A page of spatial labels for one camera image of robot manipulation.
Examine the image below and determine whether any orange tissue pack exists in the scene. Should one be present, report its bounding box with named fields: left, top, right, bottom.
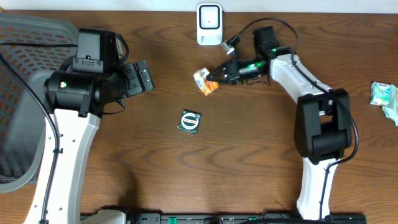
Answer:
left=193, top=67, right=219, bottom=96

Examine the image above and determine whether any dark green small box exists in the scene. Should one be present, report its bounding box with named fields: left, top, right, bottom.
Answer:
left=177, top=110, right=202, bottom=134

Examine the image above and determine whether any green tissue pack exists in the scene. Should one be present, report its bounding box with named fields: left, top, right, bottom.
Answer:
left=370, top=82, right=391, bottom=106

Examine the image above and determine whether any green wet wipes pack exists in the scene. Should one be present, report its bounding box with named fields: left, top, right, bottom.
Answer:
left=382, top=84, right=398, bottom=126

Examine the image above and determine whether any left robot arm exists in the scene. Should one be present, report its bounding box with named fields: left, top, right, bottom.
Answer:
left=25, top=28, right=154, bottom=223

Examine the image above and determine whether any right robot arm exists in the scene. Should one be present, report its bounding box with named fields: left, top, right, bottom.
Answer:
left=206, top=26, right=352, bottom=221

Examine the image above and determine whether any white barcode scanner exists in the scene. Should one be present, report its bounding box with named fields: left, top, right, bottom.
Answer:
left=197, top=3, right=223, bottom=45

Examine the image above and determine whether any grey plastic shopping basket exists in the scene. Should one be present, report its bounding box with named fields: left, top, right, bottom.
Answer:
left=1, top=14, right=78, bottom=193

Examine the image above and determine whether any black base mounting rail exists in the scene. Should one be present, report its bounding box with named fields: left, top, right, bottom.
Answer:
left=80, top=212, right=368, bottom=224

